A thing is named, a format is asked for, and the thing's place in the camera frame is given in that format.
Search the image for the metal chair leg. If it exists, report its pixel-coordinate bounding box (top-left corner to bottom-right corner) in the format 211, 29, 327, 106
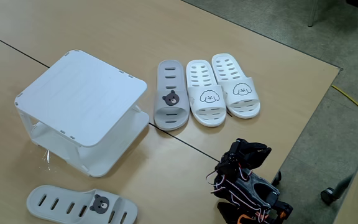
308, 0, 320, 27

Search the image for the grey bear slipper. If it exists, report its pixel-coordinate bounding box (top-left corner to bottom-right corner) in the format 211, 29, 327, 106
153, 59, 191, 131
26, 185, 139, 224

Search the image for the yellow floor cable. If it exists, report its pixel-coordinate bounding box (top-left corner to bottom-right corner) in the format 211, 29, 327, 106
331, 84, 358, 124

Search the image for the white dog slipper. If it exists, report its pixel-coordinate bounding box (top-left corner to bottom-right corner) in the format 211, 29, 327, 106
211, 53, 261, 119
186, 59, 227, 128

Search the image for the black table caster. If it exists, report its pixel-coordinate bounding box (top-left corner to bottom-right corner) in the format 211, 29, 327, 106
271, 170, 282, 187

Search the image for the black chair caster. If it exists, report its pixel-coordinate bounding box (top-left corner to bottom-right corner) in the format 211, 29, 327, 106
320, 175, 354, 206

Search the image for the clear tape scrap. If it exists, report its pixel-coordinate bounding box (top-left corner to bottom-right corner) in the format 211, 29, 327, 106
41, 148, 57, 174

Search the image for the white two-tier shoe rack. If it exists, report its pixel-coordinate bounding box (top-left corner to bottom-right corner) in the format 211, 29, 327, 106
14, 49, 150, 178

